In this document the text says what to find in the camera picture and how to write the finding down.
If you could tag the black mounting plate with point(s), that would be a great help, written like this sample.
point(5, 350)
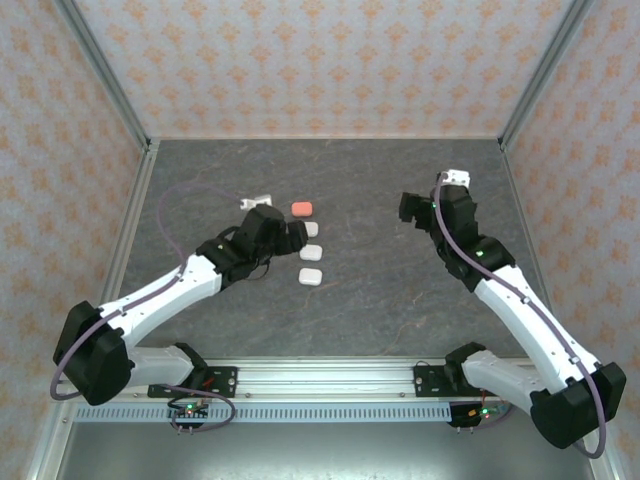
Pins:
point(222, 387)
point(425, 385)

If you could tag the pink charging case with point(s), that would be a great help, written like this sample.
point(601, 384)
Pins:
point(302, 209)

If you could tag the white charging case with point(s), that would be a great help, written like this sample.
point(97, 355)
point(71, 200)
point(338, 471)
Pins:
point(310, 252)
point(310, 229)
point(310, 276)

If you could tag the grey metal base plate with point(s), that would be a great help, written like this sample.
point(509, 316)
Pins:
point(325, 455)

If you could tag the controller circuit board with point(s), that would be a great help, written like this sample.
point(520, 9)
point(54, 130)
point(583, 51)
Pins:
point(187, 411)
point(475, 414)

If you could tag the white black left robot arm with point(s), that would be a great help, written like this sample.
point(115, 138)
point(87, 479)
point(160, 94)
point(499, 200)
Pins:
point(150, 305)

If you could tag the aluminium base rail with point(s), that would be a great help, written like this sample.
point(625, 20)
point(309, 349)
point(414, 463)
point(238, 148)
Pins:
point(325, 380)

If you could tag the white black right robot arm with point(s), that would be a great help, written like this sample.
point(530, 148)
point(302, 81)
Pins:
point(525, 320)

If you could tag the aluminium table edge rail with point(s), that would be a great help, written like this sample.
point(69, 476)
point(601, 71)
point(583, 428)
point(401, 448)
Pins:
point(127, 225)
point(524, 200)

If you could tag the aluminium frame post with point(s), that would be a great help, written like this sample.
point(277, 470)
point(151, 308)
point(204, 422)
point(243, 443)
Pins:
point(546, 65)
point(102, 65)

